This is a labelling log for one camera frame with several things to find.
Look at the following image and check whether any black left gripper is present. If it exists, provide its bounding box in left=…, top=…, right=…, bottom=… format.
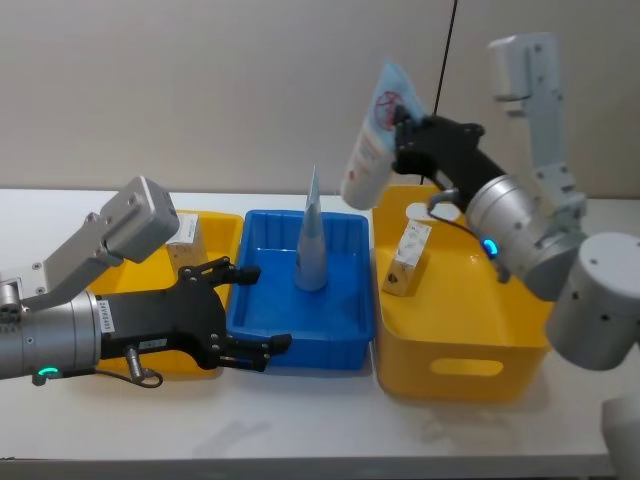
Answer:
left=97, top=256, right=294, bottom=374

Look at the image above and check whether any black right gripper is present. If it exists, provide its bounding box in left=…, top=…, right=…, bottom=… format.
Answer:
left=393, top=105, right=507, bottom=202

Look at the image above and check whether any white tube with blue end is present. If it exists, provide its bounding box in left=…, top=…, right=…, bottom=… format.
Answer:
left=339, top=61, right=429, bottom=209

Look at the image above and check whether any blue plastic bin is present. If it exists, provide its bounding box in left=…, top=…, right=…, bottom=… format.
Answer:
left=224, top=209, right=377, bottom=374

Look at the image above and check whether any tan box with white label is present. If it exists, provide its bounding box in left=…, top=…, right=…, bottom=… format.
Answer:
left=164, top=211, right=209, bottom=275

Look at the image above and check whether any blue grey standing tube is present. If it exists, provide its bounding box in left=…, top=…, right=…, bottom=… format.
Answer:
left=293, top=164, right=330, bottom=293

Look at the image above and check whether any shallow yellow plastic bin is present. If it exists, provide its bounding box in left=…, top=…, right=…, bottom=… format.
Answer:
left=91, top=209, right=246, bottom=377

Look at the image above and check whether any white and tan carton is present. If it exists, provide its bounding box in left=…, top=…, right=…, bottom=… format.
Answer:
left=381, top=217, right=434, bottom=298

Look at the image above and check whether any black hanging wall cable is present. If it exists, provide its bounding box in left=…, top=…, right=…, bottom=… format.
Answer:
left=431, top=0, right=460, bottom=119

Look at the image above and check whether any thin dark left gripper cable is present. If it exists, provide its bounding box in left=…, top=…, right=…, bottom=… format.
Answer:
left=124, top=346, right=165, bottom=389

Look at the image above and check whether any thin dark gripper cable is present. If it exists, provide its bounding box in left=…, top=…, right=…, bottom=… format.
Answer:
left=124, top=346, right=165, bottom=389
left=426, top=189, right=512, bottom=284

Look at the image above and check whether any thin dark right gripper cable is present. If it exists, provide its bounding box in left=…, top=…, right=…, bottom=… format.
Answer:
left=426, top=189, right=512, bottom=284

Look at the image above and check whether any yellow bin with handle slot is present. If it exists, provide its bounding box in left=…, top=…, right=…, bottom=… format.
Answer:
left=371, top=184, right=552, bottom=404

